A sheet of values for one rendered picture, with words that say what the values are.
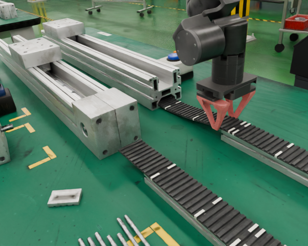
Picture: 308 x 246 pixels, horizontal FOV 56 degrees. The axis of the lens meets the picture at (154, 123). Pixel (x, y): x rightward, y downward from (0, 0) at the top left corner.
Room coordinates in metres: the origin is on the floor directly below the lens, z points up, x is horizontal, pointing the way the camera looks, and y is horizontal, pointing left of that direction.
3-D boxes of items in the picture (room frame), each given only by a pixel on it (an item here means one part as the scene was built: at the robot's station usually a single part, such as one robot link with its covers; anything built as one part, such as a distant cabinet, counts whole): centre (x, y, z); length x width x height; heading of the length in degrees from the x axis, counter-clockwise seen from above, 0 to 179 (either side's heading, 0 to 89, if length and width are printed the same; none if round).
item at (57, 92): (0.88, 0.34, 0.82); 0.80 x 0.10 x 0.09; 34
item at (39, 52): (0.88, 0.34, 0.87); 0.16 x 0.11 x 0.07; 34
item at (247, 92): (0.50, -0.15, 0.85); 0.07 x 0.07 x 0.09; 34
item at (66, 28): (1.19, 0.33, 0.87); 0.16 x 0.11 x 0.07; 34
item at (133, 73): (0.99, 0.19, 0.82); 0.80 x 0.10 x 0.09; 34
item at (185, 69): (0.82, -0.07, 0.81); 0.10 x 0.08 x 0.06; 124
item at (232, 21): (0.49, -0.14, 0.98); 0.07 x 0.06 x 0.07; 122
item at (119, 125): (0.52, 0.09, 0.83); 0.12 x 0.09 x 0.10; 124
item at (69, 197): (0.35, 0.16, 0.78); 0.05 x 0.03 x 0.01; 89
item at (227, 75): (0.50, -0.14, 0.92); 0.10 x 0.07 x 0.07; 124
